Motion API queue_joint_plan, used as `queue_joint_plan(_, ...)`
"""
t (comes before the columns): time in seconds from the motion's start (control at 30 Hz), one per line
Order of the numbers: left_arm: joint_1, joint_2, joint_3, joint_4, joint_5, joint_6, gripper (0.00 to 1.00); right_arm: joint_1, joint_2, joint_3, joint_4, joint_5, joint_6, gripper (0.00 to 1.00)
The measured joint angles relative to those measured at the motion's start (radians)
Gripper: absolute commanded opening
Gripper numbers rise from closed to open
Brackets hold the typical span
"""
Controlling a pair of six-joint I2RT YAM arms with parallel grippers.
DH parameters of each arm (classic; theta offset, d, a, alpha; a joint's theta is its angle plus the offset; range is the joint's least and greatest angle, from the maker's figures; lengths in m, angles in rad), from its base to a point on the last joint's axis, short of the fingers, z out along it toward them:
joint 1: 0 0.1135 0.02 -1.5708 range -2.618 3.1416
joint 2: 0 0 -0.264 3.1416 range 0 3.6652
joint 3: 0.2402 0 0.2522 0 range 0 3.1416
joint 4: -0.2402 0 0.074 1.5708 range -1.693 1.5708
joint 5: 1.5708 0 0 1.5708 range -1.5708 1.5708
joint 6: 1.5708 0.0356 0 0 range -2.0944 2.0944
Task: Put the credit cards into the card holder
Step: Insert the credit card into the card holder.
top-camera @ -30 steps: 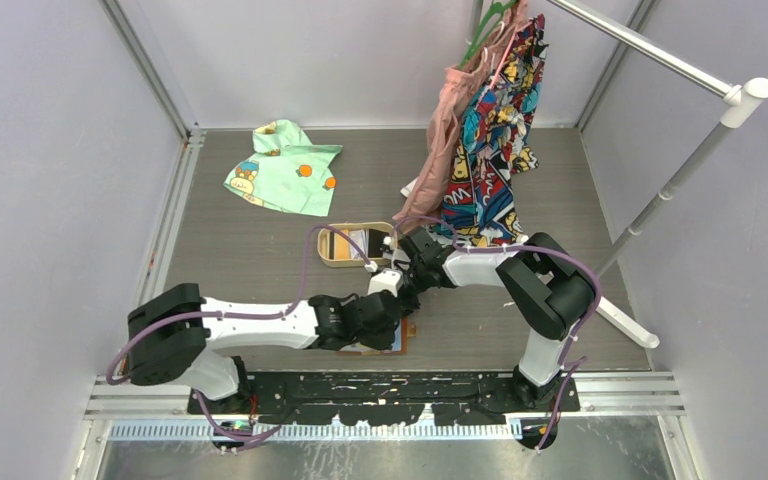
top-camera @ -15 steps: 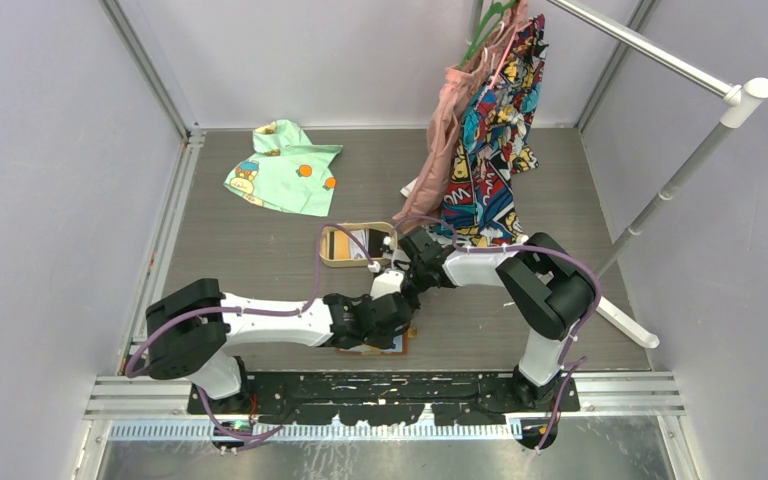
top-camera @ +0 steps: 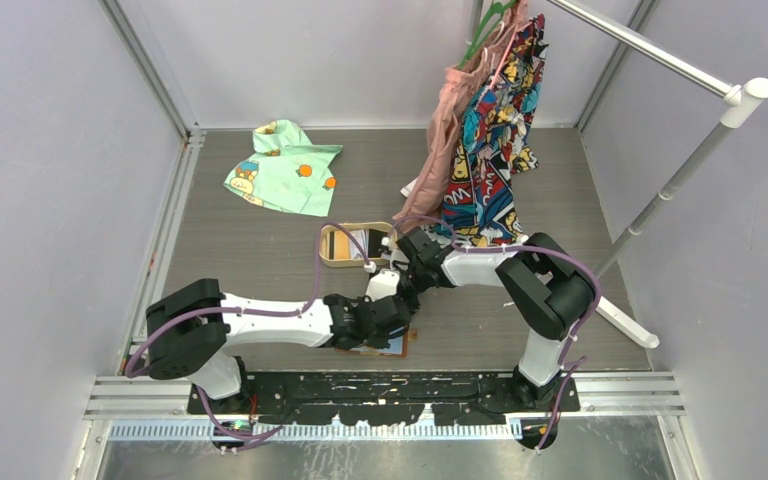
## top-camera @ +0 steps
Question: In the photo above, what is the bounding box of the slotted aluminium rail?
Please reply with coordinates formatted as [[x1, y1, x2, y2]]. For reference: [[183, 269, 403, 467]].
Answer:
[[108, 419, 522, 441]]

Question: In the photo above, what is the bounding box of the beige oval card tray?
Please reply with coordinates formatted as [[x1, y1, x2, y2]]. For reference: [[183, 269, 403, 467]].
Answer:
[[317, 221, 392, 268]]

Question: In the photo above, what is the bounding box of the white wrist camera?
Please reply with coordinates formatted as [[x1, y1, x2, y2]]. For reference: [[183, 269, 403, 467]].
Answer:
[[381, 236, 408, 264], [363, 261, 400, 302]]

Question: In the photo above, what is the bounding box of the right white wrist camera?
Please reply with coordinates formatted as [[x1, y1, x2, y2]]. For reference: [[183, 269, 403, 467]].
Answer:
[[381, 236, 408, 264]]

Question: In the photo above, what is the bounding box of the white metal clothes rack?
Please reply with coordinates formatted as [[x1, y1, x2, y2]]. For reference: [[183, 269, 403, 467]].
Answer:
[[399, 0, 768, 351]]

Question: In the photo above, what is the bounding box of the green clothes hanger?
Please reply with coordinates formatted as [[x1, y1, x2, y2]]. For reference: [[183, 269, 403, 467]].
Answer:
[[458, 0, 517, 68]]

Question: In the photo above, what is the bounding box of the green cartoon child shirt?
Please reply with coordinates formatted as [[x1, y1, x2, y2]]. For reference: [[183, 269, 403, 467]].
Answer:
[[223, 119, 343, 217]]

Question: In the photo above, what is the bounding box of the white VIP card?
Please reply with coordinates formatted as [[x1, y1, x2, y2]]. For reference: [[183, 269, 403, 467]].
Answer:
[[353, 229, 369, 254]]

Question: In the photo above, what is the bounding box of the brown leather card holder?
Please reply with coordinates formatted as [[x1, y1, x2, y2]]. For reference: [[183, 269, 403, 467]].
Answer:
[[343, 328, 418, 358]]

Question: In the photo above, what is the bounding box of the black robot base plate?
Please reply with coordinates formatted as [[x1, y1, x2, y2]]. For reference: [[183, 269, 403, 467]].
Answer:
[[187, 371, 581, 426]]

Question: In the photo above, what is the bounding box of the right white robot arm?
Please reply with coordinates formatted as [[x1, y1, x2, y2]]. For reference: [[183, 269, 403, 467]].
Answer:
[[396, 228, 600, 411]]

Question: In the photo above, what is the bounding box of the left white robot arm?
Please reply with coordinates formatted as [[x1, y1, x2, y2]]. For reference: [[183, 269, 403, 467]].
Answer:
[[126, 278, 412, 413]]

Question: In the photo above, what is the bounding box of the colourful comic print garment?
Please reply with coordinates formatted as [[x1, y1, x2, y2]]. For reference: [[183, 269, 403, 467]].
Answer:
[[440, 14, 548, 247]]

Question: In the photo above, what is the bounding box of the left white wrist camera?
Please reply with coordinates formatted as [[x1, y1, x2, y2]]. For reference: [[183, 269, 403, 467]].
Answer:
[[363, 261, 400, 302]]

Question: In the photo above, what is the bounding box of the gold credit card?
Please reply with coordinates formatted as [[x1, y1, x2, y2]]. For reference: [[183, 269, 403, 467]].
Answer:
[[326, 230, 365, 261]]

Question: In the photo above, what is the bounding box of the pink hanging garment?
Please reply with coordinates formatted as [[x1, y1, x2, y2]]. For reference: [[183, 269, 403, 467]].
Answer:
[[393, 0, 529, 221]]

